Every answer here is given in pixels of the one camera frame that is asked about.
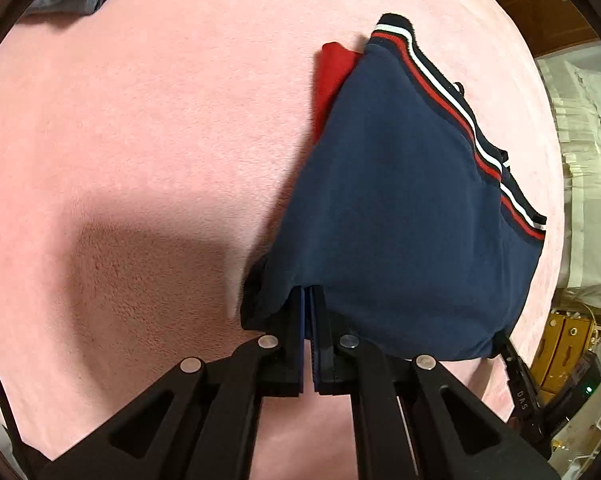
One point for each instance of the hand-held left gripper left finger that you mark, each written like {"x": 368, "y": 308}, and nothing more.
{"x": 295, "y": 350}

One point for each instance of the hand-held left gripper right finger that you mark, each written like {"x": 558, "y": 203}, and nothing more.
{"x": 316, "y": 360}

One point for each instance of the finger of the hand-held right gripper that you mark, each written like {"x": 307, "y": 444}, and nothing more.
{"x": 502, "y": 344}

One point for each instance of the navy and red baseball jacket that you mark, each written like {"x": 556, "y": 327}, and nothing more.
{"x": 395, "y": 195}

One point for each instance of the yellow wooden cabinet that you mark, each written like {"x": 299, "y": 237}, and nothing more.
{"x": 567, "y": 350}

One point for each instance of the lace covered furniture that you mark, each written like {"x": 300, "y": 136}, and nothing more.
{"x": 590, "y": 185}

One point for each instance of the pink fleece bed blanket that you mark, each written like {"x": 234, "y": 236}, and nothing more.
{"x": 145, "y": 160}

